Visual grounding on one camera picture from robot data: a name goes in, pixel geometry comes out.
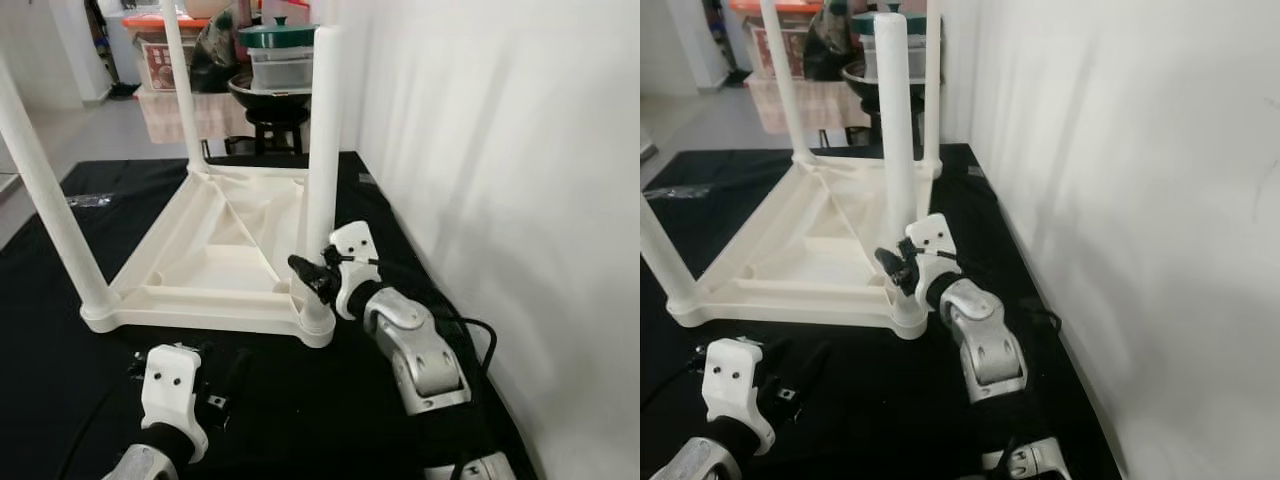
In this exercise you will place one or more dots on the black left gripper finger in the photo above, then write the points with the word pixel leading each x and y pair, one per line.
pixel 815 365
pixel 240 370

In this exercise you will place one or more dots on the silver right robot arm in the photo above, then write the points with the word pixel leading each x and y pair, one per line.
pixel 415 350
pixel 985 340

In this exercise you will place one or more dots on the white plastic table top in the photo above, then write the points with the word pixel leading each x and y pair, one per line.
pixel 200 270
pixel 800 260

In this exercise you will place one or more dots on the black stool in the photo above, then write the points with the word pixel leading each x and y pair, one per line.
pixel 870 120
pixel 275 120

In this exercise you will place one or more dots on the pink towel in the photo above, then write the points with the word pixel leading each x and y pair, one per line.
pixel 830 105
pixel 160 115

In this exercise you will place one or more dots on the black metal wok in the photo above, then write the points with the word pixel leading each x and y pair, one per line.
pixel 265 95
pixel 860 82

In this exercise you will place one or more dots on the translucent storage box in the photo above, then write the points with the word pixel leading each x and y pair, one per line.
pixel 868 58
pixel 280 70

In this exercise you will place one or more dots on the clear plastic bag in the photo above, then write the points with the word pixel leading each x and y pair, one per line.
pixel 680 191
pixel 90 200

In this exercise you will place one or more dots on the dark plastic bag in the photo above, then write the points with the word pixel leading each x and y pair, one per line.
pixel 218 55
pixel 830 40

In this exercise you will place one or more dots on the red printed carton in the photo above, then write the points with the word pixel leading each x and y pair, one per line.
pixel 160 65
pixel 800 50

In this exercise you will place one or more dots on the green pot lid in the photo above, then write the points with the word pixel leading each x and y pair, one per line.
pixel 278 35
pixel 865 22

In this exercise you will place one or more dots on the orange plastic lid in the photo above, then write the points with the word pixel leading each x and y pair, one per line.
pixel 745 6
pixel 145 20

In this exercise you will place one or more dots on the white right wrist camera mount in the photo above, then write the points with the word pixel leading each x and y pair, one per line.
pixel 355 245
pixel 935 235

